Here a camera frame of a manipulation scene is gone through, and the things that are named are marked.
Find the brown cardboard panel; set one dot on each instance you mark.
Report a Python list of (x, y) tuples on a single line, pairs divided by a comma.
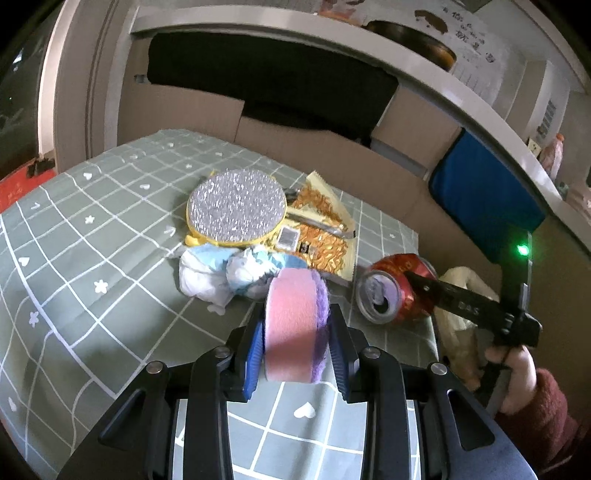
[(300, 147)]

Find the red cardboard box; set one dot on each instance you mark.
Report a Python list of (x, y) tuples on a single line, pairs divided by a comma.
[(18, 191)]

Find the person's right forearm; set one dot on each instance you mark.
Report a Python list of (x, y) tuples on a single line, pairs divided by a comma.
[(549, 415)]

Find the yellow snack wrapper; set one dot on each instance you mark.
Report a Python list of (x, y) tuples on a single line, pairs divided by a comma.
[(323, 203)]

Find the orange capped plastic bottle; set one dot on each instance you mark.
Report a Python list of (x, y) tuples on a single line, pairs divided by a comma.
[(551, 157)]

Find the glass sliding door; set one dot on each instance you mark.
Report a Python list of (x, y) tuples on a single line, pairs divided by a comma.
[(21, 92)]

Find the white ribbed wall grille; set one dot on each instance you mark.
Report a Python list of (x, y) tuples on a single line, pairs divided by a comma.
[(547, 120)]

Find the pink and purple sponge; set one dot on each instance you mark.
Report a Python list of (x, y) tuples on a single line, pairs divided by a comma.
[(291, 323)]

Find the crushed red can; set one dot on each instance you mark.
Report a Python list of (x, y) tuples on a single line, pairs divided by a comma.
[(388, 270)]

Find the round silver glitter pad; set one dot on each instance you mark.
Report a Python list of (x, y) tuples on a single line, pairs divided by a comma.
[(235, 203)]

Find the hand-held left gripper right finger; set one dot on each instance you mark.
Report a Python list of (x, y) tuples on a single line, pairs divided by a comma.
[(339, 364)]

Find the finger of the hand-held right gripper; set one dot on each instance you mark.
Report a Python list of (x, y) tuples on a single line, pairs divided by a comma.
[(461, 304)]

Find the crumpled white tissue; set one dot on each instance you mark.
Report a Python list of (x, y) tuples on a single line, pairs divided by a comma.
[(203, 277)]

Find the white blue cloth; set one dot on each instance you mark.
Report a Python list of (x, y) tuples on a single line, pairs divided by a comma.
[(251, 272)]

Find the person's right hand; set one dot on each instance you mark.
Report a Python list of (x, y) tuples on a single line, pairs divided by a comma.
[(519, 376)]

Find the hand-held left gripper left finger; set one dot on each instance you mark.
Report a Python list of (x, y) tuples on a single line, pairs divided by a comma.
[(255, 364)]

